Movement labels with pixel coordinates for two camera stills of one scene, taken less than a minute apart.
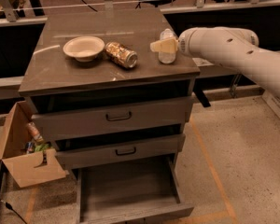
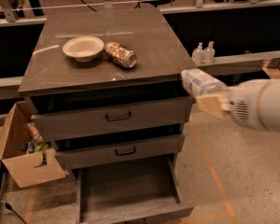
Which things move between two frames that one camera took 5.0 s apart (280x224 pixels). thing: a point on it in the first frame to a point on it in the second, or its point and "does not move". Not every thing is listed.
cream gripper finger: (168, 46) to (215, 105)
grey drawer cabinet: (111, 88) does not move
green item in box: (41, 147) does not move
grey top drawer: (111, 119) does not move
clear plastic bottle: (168, 58) to (199, 83)
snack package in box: (34, 130) does not move
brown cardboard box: (24, 165) does not move
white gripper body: (184, 43) to (244, 105)
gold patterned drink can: (121, 54) does not move
